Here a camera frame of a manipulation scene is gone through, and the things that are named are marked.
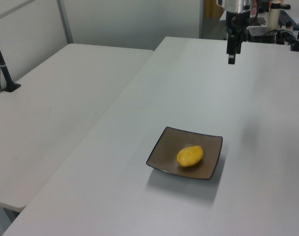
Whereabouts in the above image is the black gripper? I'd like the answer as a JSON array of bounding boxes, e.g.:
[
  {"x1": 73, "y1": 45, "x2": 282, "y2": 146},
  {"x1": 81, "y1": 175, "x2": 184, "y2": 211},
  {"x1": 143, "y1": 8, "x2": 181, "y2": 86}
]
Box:
[{"x1": 225, "y1": 11, "x2": 250, "y2": 65}]

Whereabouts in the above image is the yellow potato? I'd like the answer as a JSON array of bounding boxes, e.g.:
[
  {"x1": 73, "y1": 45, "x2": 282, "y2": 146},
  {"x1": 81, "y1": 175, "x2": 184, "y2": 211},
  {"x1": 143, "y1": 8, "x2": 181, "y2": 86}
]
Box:
[{"x1": 176, "y1": 145, "x2": 204, "y2": 168}]

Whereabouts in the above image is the brown square ceramic plate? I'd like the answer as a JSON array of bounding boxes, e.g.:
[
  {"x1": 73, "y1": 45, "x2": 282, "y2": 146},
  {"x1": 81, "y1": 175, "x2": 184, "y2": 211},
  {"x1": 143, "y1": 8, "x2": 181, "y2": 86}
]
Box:
[{"x1": 146, "y1": 126, "x2": 223, "y2": 180}]

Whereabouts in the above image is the grey electronics box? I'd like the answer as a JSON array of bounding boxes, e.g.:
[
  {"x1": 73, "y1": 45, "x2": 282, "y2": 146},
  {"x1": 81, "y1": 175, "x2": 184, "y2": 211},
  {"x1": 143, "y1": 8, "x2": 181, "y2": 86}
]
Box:
[{"x1": 246, "y1": 25, "x2": 278, "y2": 43}]

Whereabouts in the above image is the brown wooden board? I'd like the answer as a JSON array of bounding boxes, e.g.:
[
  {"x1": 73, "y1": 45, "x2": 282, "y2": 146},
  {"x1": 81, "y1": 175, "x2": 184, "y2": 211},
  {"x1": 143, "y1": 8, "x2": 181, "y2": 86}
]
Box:
[{"x1": 203, "y1": 0, "x2": 224, "y2": 18}]

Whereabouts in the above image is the cream cardboard tube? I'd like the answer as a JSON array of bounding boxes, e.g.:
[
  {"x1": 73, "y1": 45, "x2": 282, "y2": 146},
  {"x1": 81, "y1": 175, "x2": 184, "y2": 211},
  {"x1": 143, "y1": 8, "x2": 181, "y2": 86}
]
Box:
[{"x1": 269, "y1": 0, "x2": 282, "y2": 29}]

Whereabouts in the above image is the black keyboard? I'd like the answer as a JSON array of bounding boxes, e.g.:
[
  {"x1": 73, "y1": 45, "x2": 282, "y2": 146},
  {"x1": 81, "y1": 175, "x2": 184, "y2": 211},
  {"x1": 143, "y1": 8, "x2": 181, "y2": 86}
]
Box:
[{"x1": 278, "y1": 9, "x2": 299, "y2": 27}]

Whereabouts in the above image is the black clamp stand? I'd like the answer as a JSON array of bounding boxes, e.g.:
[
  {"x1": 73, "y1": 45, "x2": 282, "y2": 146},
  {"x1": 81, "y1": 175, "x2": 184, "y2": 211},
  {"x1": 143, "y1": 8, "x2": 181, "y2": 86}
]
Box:
[{"x1": 290, "y1": 23, "x2": 299, "y2": 52}]

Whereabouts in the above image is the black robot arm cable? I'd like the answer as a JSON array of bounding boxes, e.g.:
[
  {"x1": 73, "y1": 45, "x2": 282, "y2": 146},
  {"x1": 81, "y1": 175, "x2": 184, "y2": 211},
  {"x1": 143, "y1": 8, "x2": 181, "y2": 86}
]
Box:
[{"x1": 247, "y1": 0, "x2": 261, "y2": 25}]

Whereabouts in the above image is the black camera pole with base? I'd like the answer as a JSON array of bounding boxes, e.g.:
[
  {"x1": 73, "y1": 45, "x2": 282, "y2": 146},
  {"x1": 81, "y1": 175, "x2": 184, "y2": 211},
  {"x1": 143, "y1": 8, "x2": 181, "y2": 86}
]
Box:
[{"x1": 0, "y1": 26, "x2": 22, "y2": 93}]

